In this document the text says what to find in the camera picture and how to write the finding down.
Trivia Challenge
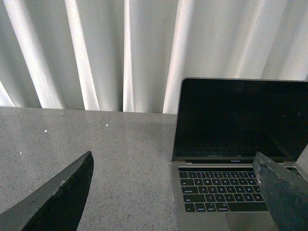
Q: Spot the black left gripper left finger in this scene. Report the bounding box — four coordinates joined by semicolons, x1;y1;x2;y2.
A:
0;151;94;231

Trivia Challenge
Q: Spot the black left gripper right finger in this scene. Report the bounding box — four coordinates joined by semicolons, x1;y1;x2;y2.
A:
253;152;308;231

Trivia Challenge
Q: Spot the grey laptop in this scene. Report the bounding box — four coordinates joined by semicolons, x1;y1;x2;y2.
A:
172;77;308;231

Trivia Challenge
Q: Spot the white curtain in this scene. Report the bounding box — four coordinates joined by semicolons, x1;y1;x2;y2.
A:
0;0;308;114

